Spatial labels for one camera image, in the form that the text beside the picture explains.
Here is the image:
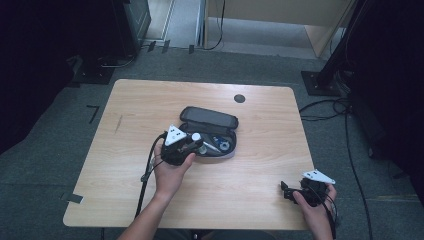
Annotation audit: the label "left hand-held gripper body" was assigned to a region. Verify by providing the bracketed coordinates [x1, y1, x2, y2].
[160, 124, 198, 167]

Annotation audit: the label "black hanging cable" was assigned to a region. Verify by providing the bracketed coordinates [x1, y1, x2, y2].
[202, 0, 226, 52]

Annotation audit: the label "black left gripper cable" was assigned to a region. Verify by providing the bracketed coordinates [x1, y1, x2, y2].
[134, 131, 168, 220]

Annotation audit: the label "black metal stand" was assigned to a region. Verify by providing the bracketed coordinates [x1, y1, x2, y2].
[301, 0, 366, 98]

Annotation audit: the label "white capped cylinder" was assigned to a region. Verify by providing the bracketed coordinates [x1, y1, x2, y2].
[191, 132, 208, 155]

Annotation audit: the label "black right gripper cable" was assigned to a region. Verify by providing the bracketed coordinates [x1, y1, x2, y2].
[308, 184, 338, 240]

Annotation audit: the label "light wooden cabinet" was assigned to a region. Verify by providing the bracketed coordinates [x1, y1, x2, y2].
[203, 0, 355, 58]

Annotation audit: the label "black flat stand base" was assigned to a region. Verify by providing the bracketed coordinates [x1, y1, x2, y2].
[70, 54, 117, 85]

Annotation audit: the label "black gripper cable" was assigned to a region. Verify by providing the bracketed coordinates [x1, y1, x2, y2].
[308, 184, 338, 240]
[134, 131, 168, 220]

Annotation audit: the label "black zip pencil case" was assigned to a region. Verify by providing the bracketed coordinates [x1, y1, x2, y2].
[178, 105, 240, 159]

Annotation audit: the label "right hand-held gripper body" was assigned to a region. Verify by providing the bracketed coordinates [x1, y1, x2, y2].
[299, 169, 337, 208]

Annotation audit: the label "black equipment cabinet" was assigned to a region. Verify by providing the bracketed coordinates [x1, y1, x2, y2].
[111, 0, 152, 58]

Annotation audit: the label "black floor cables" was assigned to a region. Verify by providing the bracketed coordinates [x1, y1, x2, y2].
[298, 96, 376, 240]

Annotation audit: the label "person's right hand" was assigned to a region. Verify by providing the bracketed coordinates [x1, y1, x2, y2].
[292, 183, 338, 233]

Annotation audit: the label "person's dark clothing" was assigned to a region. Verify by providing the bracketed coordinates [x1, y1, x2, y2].
[154, 228, 278, 240]

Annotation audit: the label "silver pen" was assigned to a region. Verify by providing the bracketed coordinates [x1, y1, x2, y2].
[203, 141, 223, 154]

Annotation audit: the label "dark curtain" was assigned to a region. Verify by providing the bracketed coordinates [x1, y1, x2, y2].
[346, 0, 424, 204]
[0, 0, 116, 155]

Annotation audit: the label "person's left hand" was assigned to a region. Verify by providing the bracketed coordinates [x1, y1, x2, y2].
[152, 139, 197, 202]

